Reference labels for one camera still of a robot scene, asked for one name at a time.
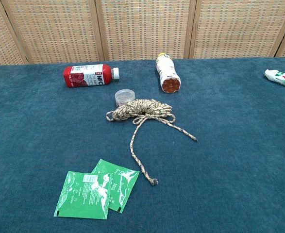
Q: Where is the beige braided rope bundle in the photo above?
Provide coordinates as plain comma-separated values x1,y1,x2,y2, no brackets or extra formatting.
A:
105,98,198,186

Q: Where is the clear round plastic jar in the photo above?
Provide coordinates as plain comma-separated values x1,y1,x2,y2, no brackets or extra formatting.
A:
115,89,136,107

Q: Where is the white bottle with yellow cap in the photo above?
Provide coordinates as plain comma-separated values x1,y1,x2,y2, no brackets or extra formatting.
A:
156,52,182,94

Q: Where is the green tea sachet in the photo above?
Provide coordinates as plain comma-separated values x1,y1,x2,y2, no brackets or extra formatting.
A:
91,159,140,214
54,170,114,220

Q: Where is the red juice bottle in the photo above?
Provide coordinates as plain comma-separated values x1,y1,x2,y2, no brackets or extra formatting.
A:
63,64,120,88

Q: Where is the woven folding screen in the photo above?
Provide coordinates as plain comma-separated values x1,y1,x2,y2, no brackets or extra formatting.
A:
0,0,285,67

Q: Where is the blue table cloth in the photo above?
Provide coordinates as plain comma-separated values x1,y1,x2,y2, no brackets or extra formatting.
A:
0,57,285,233

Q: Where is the small white green bottle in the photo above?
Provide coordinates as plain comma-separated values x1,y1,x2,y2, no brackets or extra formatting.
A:
264,69,285,91

